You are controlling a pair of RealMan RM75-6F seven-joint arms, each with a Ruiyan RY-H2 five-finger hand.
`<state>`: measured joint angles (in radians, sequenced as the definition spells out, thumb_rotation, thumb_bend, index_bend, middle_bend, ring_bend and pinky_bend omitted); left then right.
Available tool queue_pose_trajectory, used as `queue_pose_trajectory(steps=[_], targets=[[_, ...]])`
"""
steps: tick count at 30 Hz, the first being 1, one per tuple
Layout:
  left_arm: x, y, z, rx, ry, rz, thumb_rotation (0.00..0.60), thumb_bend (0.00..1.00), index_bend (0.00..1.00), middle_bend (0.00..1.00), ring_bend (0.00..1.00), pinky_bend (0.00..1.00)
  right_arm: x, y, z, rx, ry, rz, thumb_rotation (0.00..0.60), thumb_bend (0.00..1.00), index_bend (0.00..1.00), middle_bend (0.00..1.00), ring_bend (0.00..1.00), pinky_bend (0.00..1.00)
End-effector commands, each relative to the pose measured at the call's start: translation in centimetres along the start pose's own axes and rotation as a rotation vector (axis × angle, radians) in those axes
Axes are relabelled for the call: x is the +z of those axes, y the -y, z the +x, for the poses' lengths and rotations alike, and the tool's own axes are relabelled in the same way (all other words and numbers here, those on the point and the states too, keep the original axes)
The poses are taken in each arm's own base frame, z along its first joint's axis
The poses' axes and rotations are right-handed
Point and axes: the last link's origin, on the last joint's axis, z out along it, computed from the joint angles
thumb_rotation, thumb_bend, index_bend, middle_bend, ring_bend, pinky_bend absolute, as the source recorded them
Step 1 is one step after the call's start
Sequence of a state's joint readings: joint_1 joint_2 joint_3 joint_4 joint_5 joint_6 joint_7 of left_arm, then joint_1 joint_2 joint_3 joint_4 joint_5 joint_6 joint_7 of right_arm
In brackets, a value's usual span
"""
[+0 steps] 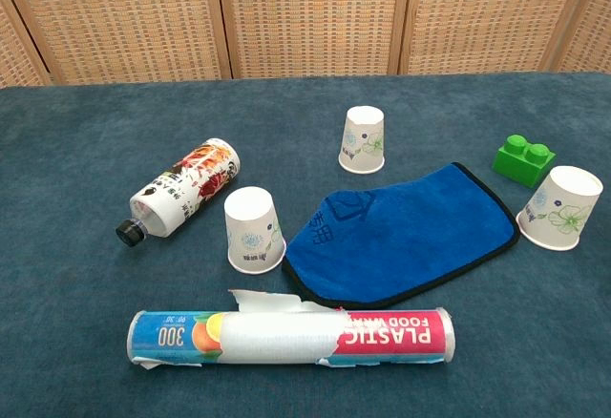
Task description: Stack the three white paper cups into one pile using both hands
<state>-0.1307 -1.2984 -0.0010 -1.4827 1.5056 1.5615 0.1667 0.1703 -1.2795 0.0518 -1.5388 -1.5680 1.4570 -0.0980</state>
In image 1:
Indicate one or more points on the dark teal carpet table cover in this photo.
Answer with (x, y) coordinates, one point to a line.
(95, 294)

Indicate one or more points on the plastic bottle with floral label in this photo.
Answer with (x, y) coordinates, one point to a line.
(191, 184)

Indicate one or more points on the blue microfiber cloth black trim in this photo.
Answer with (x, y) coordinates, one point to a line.
(406, 236)

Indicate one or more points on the green toy building block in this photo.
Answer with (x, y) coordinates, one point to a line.
(522, 162)

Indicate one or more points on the white floral paper cup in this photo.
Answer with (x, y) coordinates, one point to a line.
(561, 210)
(250, 227)
(362, 143)

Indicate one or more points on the plastic food wrap roll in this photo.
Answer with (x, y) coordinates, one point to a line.
(286, 339)

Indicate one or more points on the woven rattan folding screen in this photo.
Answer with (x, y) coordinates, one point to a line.
(310, 12)

